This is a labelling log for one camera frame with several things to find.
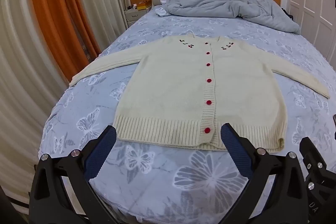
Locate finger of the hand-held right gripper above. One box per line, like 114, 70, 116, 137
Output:
300, 136, 328, 189

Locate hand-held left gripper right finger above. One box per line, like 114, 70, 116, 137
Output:
220, 123, 313, 224

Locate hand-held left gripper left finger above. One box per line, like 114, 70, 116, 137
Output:
29, 125, 118, 224

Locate cream knit cardigan red buttons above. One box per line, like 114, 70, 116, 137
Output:
69, 34, 331, 153

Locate bed with blue butterfly sheet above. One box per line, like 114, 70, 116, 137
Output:
39, 5, 336, 224

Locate white nightstand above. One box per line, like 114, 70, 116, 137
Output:
124, 5, 153, 24

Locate dark bag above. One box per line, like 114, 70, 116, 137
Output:
281, 7, 295, 22

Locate grey duvet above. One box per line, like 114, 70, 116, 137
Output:
160, 0, 301, 35

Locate white pillow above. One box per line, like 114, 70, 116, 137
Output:
155, 5, 172, 18

